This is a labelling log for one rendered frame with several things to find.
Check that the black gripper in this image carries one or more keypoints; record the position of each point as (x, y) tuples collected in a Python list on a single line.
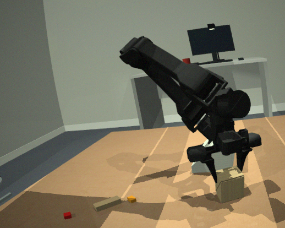
[(203, 154)]

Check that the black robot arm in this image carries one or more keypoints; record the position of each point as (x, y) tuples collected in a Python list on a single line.
[(194, 96)]

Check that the small red block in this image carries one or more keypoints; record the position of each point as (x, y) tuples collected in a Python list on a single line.
[(67, 215)]

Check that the small orange block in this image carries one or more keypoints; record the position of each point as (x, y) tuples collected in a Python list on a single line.
[(131, 199)]

